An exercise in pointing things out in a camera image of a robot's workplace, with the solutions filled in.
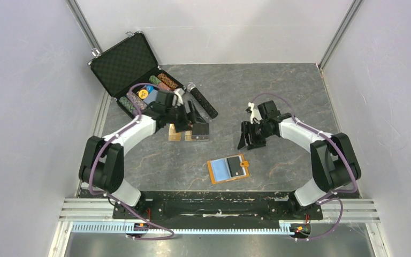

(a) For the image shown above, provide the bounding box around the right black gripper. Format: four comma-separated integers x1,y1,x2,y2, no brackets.
238,120,274,150

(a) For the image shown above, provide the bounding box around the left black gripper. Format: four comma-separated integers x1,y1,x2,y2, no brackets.
165,99,206,133

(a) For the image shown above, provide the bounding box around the orange leather card holder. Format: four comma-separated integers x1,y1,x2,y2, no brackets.
207,154,250,185

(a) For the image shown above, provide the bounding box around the black VIP card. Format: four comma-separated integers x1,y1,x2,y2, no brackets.
226,156,247,178

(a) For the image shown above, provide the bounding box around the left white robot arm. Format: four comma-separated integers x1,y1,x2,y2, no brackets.
79,90,206,218

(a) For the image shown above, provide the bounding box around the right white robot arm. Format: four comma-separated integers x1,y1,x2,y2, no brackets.
238,101,361,218

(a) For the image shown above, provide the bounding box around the middle gold card in case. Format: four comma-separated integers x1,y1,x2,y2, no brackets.
185,130,196,142

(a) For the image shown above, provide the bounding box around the gold card in case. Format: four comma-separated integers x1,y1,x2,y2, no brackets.
185,130,196,142
168,124,182,142

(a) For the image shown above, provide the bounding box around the left gold card in case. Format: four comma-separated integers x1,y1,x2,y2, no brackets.
168,124,182,142

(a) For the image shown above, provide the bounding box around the blue card deck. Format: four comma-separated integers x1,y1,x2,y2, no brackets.
143,90,158,104

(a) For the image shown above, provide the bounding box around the black glitter cylinder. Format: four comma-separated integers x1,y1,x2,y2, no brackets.
187,82,218,119

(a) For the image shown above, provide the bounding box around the brown patterned chip stack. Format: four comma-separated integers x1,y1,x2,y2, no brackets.
157,73,178,90

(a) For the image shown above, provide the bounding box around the yellow poker chip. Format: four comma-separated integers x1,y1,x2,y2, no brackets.
138,89,149,100

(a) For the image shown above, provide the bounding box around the green red chip stack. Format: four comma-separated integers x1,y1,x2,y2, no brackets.
149,75,171,90

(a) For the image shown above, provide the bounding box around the purple patterned chip stack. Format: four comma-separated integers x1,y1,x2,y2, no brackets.
126,90,147,110

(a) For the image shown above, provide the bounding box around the green purple chip stack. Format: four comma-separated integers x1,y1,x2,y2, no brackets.
118,96,137,116

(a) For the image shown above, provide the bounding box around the black poker chip case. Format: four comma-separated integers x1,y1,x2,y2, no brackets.
89,32,186,100

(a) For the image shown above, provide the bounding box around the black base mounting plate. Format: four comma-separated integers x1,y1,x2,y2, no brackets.
113,191,323,230

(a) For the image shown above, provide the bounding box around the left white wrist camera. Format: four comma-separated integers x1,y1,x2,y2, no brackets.
172,88,185,107

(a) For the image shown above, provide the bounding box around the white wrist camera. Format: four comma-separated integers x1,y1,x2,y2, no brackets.
246,102,262,124
172,88,185,107

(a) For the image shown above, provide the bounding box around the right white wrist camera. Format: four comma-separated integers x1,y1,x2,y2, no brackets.
246,102,262,124

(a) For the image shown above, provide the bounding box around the grey slotted cable duct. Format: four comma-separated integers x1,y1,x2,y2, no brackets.
71,221,313,235

